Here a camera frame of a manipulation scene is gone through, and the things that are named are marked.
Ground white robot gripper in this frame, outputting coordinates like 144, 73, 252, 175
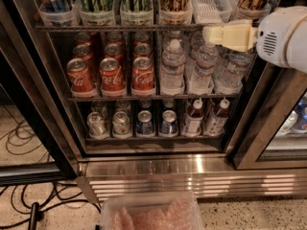
202, 6, 307, 73

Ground white empty shelf tray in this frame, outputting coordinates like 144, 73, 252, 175
191, 0, 232, 24

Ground fridge glass door right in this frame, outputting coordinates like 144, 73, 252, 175
224, 58, 307, 170

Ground fridge glass door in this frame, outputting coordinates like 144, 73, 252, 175
0, 0, 80, 186
224, 58, 307, 170

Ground red cola can middle right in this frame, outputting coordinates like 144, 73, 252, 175
133, 43, 153, 58

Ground red cola can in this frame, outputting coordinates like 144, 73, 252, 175
131, 57, 155, 96
99, 57, 127, 97
72, 44, 99, 81
133, 43, 153, 58
104, 44, 124, 65
67, 58, 97, 98

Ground red cola can front right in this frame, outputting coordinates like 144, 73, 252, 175
131, 57, 155, 96

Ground blue can front right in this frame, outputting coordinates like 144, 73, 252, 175
159, 110, 178, 137

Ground red cola can middle centre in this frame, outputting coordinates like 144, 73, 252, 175
104, 44, 124, 65

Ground blue can front left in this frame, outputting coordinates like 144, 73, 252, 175
136, 110, 154, 137

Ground red cola can front middle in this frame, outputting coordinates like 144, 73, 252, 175
99, 57, 127, 97

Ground steel fridge base grille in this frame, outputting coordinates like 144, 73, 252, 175
76, 154, 307, 203

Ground green can left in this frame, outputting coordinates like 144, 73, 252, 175
80, 0, 114, 26

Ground silver can front right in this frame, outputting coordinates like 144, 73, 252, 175
112, 111, 131, 139

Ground silver can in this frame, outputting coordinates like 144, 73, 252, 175
87, 112, 108, 140
112, 111, 131, 139

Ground red cola can middle left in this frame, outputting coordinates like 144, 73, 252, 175
72, 44, 99, 81

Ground red cola can front left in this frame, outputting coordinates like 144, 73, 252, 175
67, 58, 97, 98

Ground silver can front left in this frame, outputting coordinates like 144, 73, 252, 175
87, 112, 108, 140

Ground blue red can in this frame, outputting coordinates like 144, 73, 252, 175
38, 0, 79, 27

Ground fridge glass door left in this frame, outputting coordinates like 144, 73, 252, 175
0, 0, 80, 186

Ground water bottle front right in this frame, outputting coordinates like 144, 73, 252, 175
213, 47, 254, 95

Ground water bottle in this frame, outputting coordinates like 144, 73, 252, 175
213, 47, 254, 95
190, 42, 218, 95
160, 39, 186, 96

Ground water bottle front middle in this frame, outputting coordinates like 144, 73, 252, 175
190, 42, 218, 95

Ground water bottle front left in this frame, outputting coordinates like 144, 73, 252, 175
160, 39, 186, 96

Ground tea bottle right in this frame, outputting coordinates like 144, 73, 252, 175
204, 99, 230, 137

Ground tea bottle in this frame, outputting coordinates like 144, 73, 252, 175
204, 99, 230, 137
182, 99, 203, 137

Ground tea bottle left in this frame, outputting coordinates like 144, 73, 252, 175
182, 99, 203, 137

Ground clear plastic bin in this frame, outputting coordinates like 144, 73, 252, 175
101, 192, 204, 230

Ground black floor cable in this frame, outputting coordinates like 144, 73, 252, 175
0, 105, 103, 230

